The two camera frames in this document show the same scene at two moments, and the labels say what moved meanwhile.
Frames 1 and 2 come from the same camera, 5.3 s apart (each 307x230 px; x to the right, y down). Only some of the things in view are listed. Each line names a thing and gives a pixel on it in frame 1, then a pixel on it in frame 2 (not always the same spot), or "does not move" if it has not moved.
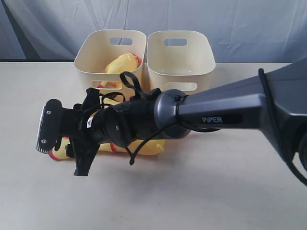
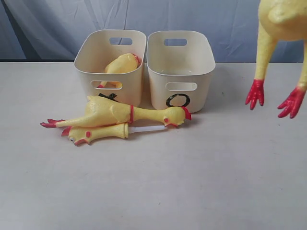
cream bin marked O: [180, 60] does not move
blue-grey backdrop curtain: [242, 31] does not move
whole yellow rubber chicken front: [147, 147] to [281, 20]
